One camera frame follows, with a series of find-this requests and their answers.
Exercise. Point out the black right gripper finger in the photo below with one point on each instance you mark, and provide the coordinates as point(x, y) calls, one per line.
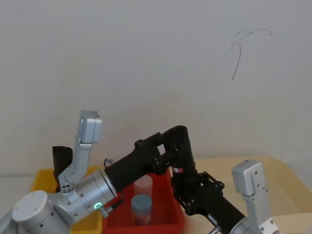
point(182, 195)
point(212, 184)

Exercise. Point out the yellow plastic bin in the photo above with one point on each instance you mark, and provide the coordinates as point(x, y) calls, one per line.
point(44, 179)

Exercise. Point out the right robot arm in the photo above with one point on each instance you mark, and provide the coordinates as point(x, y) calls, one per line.
point(253, 180)

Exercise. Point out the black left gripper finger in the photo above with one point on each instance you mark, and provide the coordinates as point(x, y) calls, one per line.
point(165, 159)
point(148, 142)

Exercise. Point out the clear tube with pale cap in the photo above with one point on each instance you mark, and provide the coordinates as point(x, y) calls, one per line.
point(143, 185)

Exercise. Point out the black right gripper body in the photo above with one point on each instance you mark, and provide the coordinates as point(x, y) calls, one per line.
point(214, 207)

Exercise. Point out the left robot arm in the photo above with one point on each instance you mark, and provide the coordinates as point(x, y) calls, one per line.
point(80, 195)

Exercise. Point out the black cylinder tube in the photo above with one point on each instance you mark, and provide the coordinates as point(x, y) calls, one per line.
point(182, 139)

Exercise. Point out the clear tube with grey cap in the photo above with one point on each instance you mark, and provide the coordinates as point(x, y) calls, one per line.
point(141, 207)

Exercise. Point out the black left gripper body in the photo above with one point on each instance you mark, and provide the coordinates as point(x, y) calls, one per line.
point(131, 165)

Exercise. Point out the black object in bin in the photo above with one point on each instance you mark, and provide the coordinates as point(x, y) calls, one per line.
point(62, 158)

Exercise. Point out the red plastic bin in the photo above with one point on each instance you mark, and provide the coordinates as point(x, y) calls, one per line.
point(170, 209)

